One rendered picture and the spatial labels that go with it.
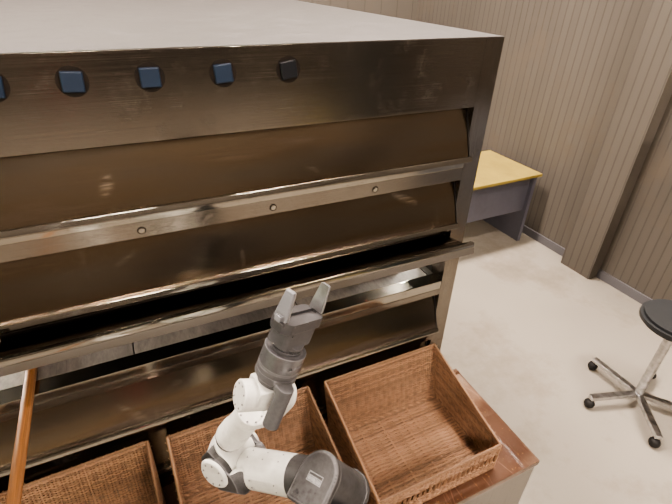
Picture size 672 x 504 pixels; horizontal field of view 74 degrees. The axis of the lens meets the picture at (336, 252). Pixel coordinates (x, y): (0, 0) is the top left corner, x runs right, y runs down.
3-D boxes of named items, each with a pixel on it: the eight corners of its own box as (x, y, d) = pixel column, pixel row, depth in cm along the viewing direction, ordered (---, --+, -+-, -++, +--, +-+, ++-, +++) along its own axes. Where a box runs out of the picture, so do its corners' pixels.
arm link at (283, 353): (334, 321, 90) (314, 368, 94) (301, 296, 95) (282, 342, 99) (294, 334, 80) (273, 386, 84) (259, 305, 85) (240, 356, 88)
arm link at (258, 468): (246, 459, 116) (317, 471, 105) (212, 499, 106) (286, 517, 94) (231, 422, 114) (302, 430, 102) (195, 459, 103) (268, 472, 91)
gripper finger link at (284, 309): (299, 295, 81) (287, 323, 83) (287, 286, 82) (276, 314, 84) (293, 296, 79) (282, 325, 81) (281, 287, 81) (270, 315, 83)
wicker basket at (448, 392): (320, 423, 196) (320, 379, 182) (427, 383, 217) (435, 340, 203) (374, 529, 159) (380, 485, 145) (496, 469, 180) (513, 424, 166)
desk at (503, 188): (523, 241, 453) (542, 173, 414) (411, 272, 400) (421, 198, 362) (476, 212, 505) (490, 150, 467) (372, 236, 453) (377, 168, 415)
